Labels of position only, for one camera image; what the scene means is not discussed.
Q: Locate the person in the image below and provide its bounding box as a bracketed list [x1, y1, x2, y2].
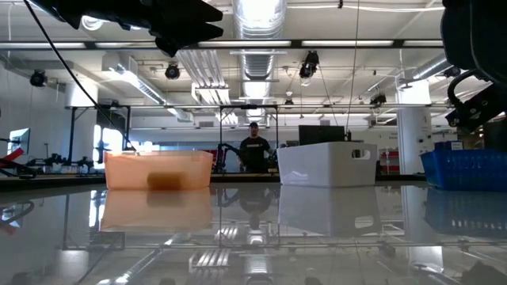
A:
[237, 121, 274, 174]

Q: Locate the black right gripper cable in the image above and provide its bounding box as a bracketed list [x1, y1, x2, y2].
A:
[446, 67, 482, 111]

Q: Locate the dark cabinet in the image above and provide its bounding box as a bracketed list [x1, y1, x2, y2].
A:
[482, 120, 507, 150]

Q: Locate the white plastic bin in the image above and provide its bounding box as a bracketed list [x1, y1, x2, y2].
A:
[276, 141, 379, 188]

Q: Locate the long black left arm cable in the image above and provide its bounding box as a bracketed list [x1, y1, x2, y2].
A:
[22, 0, 139, 154]

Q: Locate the blue plastic basket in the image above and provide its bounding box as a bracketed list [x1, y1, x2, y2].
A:
[419, 148, 507, 192]

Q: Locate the red shelf rack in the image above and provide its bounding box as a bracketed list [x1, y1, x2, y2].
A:
[379, 149, 399, 175]

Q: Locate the white rectangular ceiling duct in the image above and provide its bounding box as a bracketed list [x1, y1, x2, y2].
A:
[101, 53, 195, 124]

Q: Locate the red rectangular block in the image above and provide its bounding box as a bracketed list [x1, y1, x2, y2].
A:
[147, 170, 185, 190]

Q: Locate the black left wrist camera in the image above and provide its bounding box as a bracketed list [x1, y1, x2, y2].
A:
[154, 37, 184, 59]

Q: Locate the black aluminium table frame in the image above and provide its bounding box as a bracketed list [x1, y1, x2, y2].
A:
[0, 173, 431, 194]

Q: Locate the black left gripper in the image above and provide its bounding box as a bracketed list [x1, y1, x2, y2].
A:
[147, 0, 225, 41]

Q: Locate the white-framed computer monitor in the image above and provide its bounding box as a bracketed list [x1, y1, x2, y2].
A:
[6, 127, 32, 156]

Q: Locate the silver ribbed ceiling duct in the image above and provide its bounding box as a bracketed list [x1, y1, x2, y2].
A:
[231, 0, 288, 124]

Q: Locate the white pillar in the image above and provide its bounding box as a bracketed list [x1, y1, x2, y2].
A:
[395, 78, 433, 175]

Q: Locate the red bar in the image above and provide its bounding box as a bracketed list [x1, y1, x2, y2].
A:
[0, 147, 25, 164]

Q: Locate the orange translucent plastic bin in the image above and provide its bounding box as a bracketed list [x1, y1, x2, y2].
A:
[103, 149, 214, 190]

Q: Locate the silver slanted duct pipe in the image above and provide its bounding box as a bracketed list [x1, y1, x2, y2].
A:
[398, 53, 453, 90]

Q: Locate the overhead light bar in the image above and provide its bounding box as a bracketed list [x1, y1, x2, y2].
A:
[0, 38, 444, 51]

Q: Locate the black monitor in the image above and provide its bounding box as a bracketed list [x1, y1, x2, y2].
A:
[298, 124, 346, 146]

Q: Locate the blue storage crate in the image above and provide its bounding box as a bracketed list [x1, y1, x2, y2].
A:
[433, 140, 465, 151]

